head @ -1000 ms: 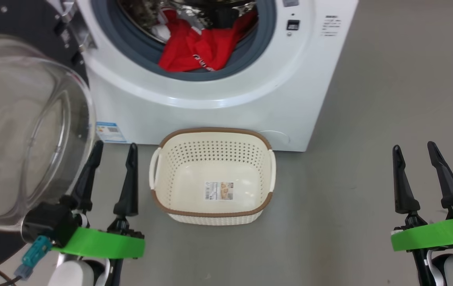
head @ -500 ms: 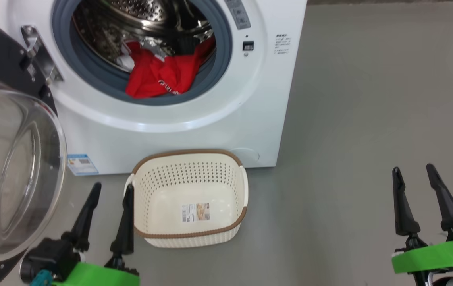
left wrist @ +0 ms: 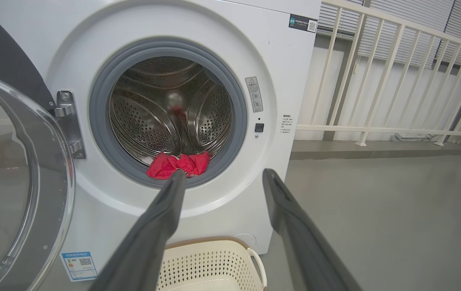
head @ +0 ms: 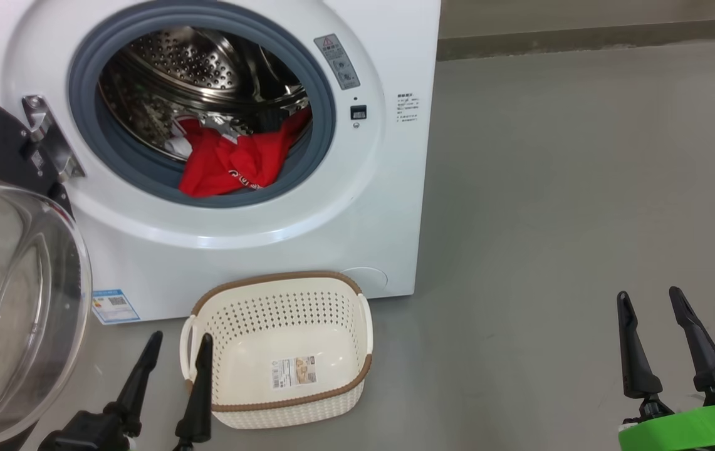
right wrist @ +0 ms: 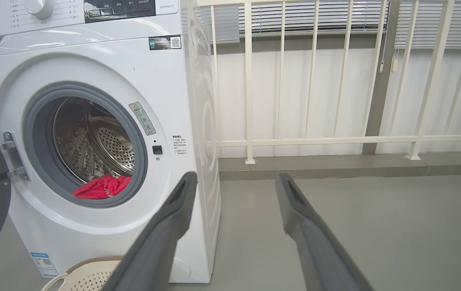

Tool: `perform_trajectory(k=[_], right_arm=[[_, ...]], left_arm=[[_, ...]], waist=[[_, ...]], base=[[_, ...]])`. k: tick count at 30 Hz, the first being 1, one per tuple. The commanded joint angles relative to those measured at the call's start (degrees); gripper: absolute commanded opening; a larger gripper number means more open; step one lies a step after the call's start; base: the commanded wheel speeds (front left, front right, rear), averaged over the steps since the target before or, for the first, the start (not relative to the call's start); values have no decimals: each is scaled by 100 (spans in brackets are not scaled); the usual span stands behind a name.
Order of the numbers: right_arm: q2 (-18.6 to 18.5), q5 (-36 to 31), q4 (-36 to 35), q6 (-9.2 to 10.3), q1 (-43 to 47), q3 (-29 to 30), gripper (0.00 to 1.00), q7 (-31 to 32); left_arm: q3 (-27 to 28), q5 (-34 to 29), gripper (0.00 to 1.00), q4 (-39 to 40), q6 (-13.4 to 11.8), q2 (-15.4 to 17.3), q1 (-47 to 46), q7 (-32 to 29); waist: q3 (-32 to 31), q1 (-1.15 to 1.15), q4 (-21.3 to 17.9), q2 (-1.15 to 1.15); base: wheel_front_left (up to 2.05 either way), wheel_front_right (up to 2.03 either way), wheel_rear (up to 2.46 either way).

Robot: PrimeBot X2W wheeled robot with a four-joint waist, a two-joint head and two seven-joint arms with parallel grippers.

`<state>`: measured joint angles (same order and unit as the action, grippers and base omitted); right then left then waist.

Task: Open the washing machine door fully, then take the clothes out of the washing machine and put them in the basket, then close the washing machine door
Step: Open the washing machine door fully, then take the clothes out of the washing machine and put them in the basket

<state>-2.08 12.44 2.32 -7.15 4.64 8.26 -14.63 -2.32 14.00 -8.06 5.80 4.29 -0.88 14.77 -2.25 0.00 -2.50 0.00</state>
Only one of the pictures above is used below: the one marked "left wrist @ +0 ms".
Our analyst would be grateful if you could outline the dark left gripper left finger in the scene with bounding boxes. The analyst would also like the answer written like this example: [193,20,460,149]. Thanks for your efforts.
[89,171,187,291]

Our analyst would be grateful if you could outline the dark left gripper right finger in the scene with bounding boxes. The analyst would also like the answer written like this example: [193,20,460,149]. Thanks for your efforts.
[262,169,362,291]

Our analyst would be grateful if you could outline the red basketball jersey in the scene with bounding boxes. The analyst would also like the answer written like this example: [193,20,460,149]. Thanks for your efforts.
[146,151,212,180]

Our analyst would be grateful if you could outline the black round glass washer door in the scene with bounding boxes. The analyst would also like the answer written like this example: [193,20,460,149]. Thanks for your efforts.
[0,0,76,291]

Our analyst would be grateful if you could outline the cream perforated laundry basket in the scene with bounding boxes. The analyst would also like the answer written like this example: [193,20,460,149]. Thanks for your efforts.
[156,236,268,291]

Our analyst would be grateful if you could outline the steel perforated washer drum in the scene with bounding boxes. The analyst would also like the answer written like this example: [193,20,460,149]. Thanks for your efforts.
[109,57,233,167]

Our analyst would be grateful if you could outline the metal door hinge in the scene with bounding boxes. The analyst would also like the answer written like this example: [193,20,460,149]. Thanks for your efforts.
[51,91,87,160]

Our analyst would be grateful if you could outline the white front-load washing machine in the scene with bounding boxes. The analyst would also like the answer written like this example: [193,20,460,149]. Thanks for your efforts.
[0,0,322,283]

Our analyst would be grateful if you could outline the blue energy label sticker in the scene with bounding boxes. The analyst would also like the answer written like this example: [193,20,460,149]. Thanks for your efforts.
[60,251,99,283]

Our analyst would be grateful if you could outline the round white filter cover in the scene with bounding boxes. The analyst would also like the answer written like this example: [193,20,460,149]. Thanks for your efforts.
[232,233,257,249]

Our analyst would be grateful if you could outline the grey warning sticker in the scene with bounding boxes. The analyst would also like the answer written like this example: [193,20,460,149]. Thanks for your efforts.
[245,77,264,113]

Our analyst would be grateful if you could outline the white metal railing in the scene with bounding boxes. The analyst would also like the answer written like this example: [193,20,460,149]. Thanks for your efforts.
[295,0,461,147]

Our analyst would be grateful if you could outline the black QR code sticker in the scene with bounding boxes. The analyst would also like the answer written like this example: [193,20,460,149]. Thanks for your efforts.
[289,14,319,34]

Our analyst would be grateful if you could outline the grey window blinds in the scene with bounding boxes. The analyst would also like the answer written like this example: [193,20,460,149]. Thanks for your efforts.
[318,0,461,70]

